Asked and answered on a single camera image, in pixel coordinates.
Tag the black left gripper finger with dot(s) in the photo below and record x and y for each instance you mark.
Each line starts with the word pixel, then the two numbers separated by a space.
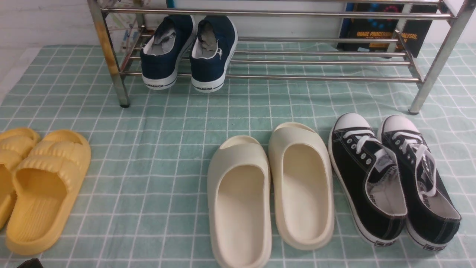
pixel 31 263

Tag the black canvas sneaker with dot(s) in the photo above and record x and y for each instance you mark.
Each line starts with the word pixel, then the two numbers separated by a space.
pixel 432 220
pixel 369 175

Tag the patterned paper behind rack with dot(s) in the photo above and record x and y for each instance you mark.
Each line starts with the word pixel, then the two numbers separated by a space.
pixel 122 27

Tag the silver metal shoe rack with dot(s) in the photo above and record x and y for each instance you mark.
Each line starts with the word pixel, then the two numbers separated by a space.
pixel 397 54

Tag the yellow slipper right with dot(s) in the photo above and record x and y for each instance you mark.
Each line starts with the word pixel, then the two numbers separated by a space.
pixel 47 183

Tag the yellow slipper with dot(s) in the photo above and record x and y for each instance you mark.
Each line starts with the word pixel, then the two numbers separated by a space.
pixel 15 145
pixel 47 183

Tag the yellow slipper outer left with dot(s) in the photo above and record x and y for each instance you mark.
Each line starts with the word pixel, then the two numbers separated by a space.
pixel 15 145

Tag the cream slipper left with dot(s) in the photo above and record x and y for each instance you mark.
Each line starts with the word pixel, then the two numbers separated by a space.
pixel 238 191

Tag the cream slipper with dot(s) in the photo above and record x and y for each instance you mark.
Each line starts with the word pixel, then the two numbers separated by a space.
pixel 238 191
pixel 303 187

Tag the navy sneaker left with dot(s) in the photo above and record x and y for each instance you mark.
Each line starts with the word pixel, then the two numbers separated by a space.
pixel 162 52

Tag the navy sneaker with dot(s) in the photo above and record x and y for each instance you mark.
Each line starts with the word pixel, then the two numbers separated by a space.
pixel 162 52
pixel 212 51

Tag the cream slipper right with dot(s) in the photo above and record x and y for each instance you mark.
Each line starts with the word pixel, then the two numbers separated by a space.
pixel 303 187

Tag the navy sneaker right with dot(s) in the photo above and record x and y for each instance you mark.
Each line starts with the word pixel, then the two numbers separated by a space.
pixel 212 51

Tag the green checkered cloth mat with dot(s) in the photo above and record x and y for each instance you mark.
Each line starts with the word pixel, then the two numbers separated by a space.
pixel 143 203

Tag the dark image processing book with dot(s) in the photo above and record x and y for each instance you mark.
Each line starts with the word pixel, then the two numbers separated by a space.
pixel 414 32

